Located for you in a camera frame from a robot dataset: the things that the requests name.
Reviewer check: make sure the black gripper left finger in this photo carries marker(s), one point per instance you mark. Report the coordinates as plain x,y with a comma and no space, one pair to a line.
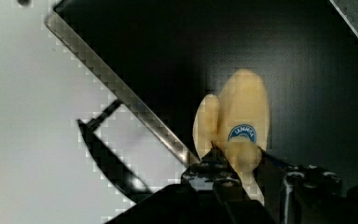
210,192

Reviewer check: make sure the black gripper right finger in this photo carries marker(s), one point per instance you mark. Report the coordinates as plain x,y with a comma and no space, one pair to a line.
303,194

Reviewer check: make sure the yellow toy banana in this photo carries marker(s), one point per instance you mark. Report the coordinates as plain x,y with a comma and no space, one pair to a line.
236,121

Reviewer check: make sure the black toaster oven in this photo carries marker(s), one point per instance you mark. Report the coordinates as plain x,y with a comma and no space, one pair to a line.
161,57

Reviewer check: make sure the black oven door handle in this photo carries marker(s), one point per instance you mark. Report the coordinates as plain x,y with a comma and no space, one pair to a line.
112,167

